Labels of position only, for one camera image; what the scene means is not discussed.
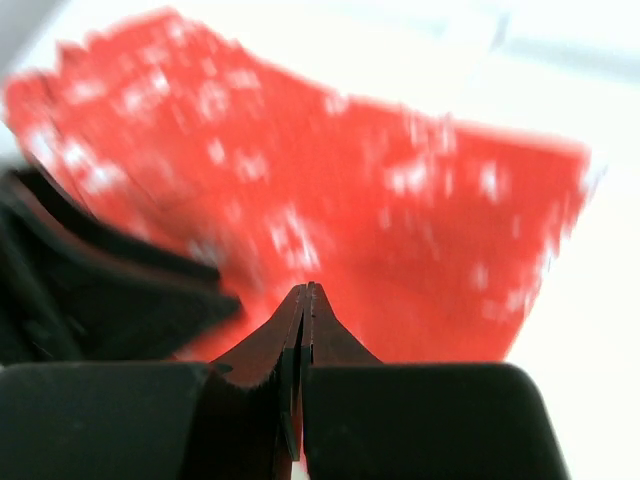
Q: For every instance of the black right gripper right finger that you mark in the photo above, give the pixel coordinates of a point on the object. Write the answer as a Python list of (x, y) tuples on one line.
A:
[(325, 340)]

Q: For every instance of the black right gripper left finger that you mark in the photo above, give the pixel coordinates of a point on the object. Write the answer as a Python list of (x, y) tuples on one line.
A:
[(273, 352)]

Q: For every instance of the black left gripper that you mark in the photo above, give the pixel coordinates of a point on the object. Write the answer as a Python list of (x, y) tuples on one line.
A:
[(74, 288)]

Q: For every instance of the red white patterned trousers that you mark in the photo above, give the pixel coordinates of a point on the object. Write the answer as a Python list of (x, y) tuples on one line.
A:
[(429, 236)]

